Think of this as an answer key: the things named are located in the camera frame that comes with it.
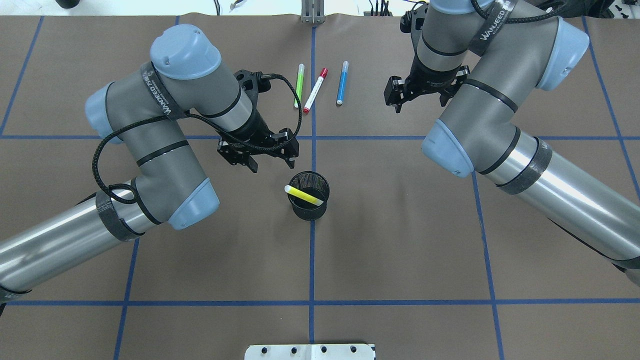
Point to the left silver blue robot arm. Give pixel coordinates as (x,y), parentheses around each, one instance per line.
(145,170)

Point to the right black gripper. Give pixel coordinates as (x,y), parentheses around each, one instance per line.
(430,78)

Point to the red marker pen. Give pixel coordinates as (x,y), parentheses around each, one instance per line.
(315,90)

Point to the yellow highlighter pen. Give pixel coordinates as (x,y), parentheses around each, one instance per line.
(297,193)

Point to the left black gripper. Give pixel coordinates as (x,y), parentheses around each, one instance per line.
(251,128)

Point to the aluminium frame post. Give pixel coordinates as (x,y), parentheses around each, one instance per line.
(313,12)

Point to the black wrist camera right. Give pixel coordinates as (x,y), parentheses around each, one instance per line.
(412,21)

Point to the blue marker pen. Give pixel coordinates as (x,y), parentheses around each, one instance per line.
(340,96)

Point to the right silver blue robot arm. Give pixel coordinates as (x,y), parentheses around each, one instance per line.
(484,58)

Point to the green marker pen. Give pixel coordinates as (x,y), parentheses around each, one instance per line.
(299,84)

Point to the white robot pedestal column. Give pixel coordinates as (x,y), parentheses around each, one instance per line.
(326,351)

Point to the brown paper table cover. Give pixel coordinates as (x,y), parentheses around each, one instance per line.
(408,257)

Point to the black mesh pen cup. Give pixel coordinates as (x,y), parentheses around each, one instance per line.
(314,184)

